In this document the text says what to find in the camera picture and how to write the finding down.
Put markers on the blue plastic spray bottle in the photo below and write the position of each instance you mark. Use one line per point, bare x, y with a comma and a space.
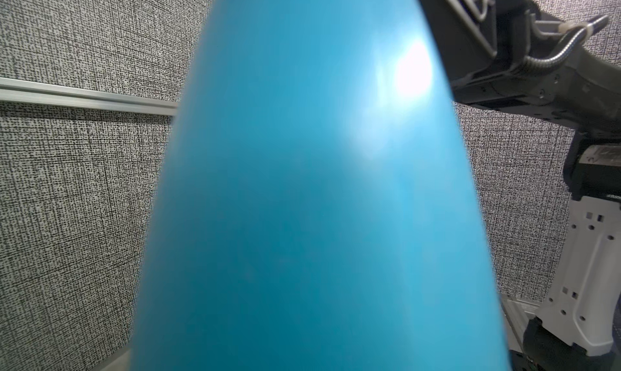
316, 209

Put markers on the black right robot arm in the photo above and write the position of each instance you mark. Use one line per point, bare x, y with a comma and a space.
536, 85

